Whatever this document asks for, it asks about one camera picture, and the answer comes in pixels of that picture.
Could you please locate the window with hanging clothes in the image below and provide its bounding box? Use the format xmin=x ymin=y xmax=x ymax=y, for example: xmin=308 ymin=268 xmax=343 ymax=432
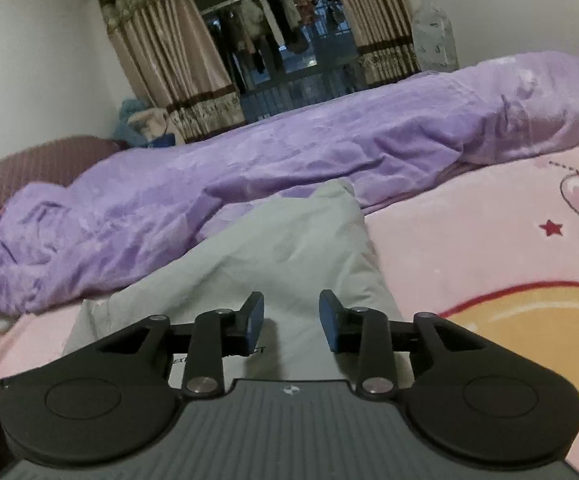
xmin=184 ymin=0 xmax=371 ymax=124

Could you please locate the purple duvet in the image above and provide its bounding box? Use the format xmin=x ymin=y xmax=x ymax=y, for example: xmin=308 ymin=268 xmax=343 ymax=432
xmin=0 ymin=51 xmax=579 ymax=317

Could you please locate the pile of blue plush toys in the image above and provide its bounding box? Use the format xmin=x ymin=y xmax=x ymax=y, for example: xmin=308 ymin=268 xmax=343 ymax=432
xmin=112 ymin=97 xmax=186 ymax=149

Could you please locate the pink printed blanket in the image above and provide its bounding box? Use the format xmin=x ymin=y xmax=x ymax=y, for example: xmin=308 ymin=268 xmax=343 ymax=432
xmin=0 ymin=135 xmax=579 ymax=480

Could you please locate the grey jacket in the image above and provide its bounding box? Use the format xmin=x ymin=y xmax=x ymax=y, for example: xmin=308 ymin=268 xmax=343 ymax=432
xmin=62 ymin=178 xmax=413 ymax=386

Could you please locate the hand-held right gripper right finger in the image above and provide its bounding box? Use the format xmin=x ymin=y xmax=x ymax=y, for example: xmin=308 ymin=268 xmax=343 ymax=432
xmin=318 ymin=289 xmax=487 ymax=401

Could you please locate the beige patterned curtain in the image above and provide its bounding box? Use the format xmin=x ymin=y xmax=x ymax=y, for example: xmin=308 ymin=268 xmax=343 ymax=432
xmin=95 ymin=0 xmax=246 ymax=144
xmin=325 ymin=0 xmax=421 ymax=89

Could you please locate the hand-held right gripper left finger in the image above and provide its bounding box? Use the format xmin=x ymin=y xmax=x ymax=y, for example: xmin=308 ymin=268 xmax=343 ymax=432
xmin=100 ymin=291 xmax=266 ymax=401

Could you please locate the mauve quilted headboard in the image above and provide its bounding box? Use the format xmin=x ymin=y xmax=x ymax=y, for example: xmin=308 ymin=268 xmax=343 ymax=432
xmin=0 ymin=135 xmax=125 ymax=233

